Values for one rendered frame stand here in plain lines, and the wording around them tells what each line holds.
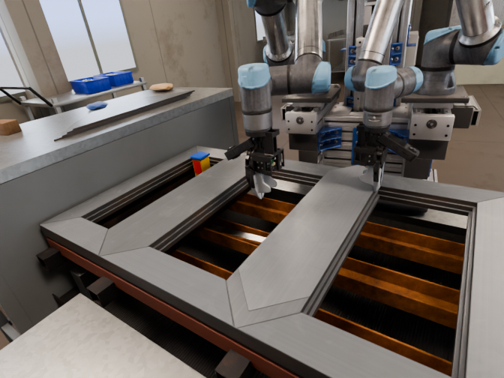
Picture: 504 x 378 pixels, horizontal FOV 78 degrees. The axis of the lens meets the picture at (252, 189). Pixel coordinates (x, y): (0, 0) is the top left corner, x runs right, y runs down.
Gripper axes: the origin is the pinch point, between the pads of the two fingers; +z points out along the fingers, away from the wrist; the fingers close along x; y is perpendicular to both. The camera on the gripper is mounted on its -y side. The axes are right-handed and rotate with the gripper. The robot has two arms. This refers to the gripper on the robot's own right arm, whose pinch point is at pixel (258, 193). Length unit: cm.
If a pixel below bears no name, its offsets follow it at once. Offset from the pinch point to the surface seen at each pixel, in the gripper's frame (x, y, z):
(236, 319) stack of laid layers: -35.2, 16.8, 5.7
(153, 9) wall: 271, -337, -76
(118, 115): 10, -74, -16
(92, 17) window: 167, -320, -68
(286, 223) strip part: -2.6, 10.4, 5.5
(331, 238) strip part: -4.0, 23.6, 5.6
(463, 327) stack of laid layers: -16, 52, 7
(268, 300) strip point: -28.3, 19.9, 5.6
